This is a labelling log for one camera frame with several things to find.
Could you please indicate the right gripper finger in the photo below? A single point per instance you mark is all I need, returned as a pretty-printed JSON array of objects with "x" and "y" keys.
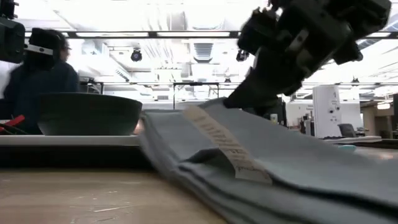
[
  {"x": 280, "y": 87},
  {"x": 252, "y": 87}
]

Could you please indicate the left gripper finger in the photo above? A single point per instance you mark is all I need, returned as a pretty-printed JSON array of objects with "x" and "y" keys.
[{"x": 11, "y": 40}]

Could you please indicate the blue-grey cloth napkin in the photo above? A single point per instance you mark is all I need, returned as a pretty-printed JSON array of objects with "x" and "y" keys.
[{"x": 295, "y": 161}]

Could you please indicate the black round bowl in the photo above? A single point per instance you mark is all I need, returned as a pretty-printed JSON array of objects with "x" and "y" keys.
[{"x": 90, "y": 115}]

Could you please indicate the black plastic tray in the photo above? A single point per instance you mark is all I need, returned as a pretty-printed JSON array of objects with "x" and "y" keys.
[{"x": 62, "y": 157}]

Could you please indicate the black ceiling spot fixture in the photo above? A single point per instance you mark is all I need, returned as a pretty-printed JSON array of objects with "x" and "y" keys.
[
  {"x": 136, "y": 56},
  {"x": 242, "y": 56}
]

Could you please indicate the white bottle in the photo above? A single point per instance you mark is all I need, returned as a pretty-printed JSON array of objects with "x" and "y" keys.
[{"x": 273, "y": 119}]

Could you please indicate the person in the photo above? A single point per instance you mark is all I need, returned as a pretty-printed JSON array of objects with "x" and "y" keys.
[{"x": 46, "y": 90}]

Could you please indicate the white tall cabinet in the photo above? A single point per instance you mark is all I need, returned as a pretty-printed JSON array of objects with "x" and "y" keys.
[{"x": 326, "y": 124}]

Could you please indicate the dark grey office chair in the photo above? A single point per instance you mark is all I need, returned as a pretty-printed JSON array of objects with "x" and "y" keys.
[{"x": 346, "y": 130}]

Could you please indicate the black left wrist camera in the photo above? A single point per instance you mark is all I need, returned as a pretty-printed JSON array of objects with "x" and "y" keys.
[{"x": 7, "y": 8}]

